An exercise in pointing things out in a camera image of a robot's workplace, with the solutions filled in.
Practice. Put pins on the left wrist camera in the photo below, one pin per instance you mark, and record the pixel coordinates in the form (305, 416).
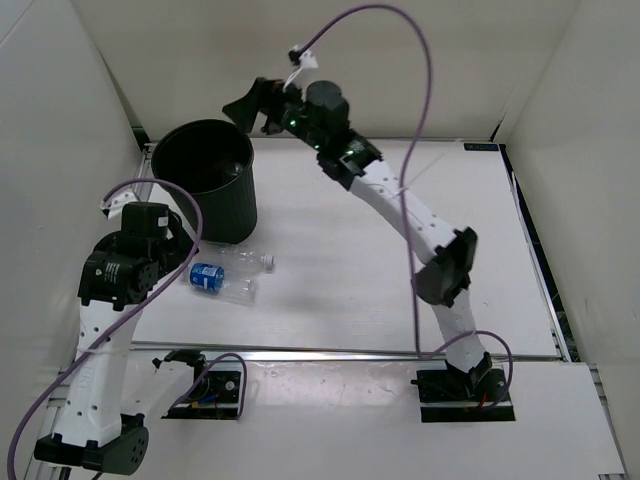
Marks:
(114, 206)

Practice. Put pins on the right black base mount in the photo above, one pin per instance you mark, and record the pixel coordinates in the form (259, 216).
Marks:
(443, 400)

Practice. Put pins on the black plastic bin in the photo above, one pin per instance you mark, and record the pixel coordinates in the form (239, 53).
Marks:
(213, 161)

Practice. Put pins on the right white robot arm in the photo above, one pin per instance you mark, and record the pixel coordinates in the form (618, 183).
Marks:
(319, 116)

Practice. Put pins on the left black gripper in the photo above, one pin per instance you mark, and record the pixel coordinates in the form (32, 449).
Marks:
(179, 246)

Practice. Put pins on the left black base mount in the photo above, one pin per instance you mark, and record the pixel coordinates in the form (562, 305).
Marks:
(219, 386)

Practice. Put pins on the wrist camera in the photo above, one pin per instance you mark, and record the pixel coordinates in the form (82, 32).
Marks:
(302, 61)
(114, 206)

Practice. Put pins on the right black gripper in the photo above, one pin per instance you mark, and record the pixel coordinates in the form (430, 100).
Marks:
(244, 111)

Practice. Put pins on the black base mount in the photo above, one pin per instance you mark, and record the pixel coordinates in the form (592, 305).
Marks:
(219, 386)
(443, 400)

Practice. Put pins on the clear unlabelled plastic bottle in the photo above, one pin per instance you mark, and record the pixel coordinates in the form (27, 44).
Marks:
(238, 258)

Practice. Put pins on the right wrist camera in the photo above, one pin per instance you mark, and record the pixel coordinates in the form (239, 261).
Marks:
(302, 61)

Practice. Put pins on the aluminium frame rail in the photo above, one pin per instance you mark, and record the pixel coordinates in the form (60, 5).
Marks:
(282, 354)

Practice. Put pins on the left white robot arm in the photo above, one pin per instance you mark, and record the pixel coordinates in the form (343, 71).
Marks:
(93, 431)

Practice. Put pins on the blue label clear bottle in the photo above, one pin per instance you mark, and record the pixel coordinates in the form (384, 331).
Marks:
(222, 283)

